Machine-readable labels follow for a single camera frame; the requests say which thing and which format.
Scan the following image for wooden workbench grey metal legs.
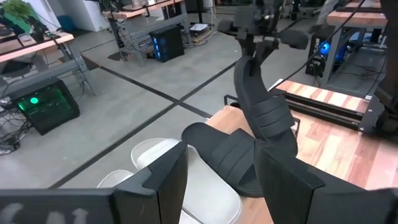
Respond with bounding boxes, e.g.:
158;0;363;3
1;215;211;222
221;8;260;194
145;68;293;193
0;30;100;103
102;0;191;68
326;0;389;97

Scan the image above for tangled black floor cables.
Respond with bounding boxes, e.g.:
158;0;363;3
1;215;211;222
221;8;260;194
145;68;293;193
0;107;32;156

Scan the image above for black slide sandal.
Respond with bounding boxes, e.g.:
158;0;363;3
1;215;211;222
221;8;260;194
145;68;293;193
233;55;299;156
181;121;265;198

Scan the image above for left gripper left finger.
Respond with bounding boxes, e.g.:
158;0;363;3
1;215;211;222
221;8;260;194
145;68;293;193
111;141;190;224

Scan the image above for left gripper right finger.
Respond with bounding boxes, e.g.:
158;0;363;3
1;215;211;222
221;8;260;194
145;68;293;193
253;144;326;224

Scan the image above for wooden shelf black metal legs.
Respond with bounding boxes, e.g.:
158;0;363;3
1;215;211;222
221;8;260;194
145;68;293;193
205;95;301;224

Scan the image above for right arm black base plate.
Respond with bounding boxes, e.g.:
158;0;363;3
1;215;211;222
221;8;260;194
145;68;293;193
359;96;386;134

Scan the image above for light grey slide sandal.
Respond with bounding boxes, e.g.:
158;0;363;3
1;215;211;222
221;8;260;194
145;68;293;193
130;138;243;224
96;169;135;190

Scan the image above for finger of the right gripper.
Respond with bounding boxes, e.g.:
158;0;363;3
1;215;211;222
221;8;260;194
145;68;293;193
256;39;280;68
238;32;259;65

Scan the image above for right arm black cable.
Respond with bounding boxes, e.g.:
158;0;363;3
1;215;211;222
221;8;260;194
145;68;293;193
269;0;368;91

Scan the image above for white cabinet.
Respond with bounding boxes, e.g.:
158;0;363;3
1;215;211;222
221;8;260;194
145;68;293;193
27;0;110;33

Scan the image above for person's leg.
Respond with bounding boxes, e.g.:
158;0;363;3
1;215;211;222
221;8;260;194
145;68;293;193
309;0;343;35

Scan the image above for black computer tower green light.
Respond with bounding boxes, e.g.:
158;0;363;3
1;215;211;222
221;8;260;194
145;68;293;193
14;78;81;136

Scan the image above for green leafy plant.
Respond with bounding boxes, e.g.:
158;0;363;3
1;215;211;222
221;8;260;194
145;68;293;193
1;0;32;19

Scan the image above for black computer tower blue light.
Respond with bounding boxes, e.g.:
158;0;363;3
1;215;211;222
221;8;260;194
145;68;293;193
306;30;351;77
149;26;186;63

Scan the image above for white box on floor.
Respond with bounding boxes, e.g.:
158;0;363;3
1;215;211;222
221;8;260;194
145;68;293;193
188;22;210;37

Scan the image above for blue bin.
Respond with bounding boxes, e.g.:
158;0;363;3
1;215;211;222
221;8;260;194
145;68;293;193
57;14;76;33

